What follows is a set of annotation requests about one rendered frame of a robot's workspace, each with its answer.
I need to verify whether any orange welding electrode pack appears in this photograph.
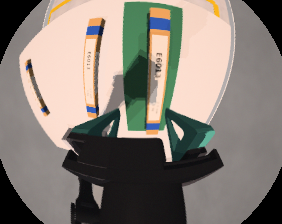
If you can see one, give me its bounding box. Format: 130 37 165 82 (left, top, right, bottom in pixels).
25 59 50 116

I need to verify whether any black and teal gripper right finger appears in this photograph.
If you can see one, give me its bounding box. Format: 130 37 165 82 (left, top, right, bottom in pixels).
165 108 215 161

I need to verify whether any brown cardboard box with blue bands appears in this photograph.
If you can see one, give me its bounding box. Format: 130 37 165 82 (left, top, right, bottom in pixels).
146 7 170 135

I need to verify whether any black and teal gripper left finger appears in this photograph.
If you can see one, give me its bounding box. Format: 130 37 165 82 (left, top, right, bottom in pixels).
71 108 121 137

